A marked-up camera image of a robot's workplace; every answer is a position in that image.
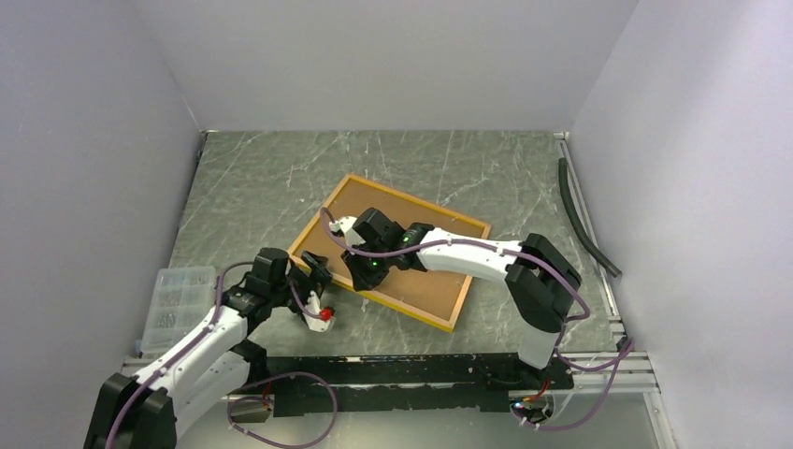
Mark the yellow picture frame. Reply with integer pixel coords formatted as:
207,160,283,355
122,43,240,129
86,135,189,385
287,174,493,335

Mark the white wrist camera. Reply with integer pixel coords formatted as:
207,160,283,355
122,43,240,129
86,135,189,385
329,216,366,247
298,291,336,333

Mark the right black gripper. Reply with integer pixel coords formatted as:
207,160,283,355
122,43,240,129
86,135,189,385
341,238,393,291

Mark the clear plastic screw box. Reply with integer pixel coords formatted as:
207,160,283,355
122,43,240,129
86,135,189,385
139,267,216,355

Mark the aluminium extrusion rail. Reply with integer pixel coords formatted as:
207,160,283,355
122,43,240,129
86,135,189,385
113,353,658,401

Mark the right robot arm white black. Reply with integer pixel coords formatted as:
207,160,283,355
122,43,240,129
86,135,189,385
325,208,582,388

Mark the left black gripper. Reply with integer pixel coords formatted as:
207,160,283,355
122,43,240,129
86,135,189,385
269,251,332,320

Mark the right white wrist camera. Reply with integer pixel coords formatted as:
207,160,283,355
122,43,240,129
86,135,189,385
329,216,366,247

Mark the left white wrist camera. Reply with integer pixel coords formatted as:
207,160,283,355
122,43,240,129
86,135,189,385
298,291,336,333

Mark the black corrugated hose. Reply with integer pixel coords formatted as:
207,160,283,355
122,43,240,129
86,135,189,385
558,156,623,278

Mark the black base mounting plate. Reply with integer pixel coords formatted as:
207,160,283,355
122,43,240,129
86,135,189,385
234,353,573,417

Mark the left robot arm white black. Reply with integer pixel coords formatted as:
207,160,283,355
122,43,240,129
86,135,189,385
83,248,335,448

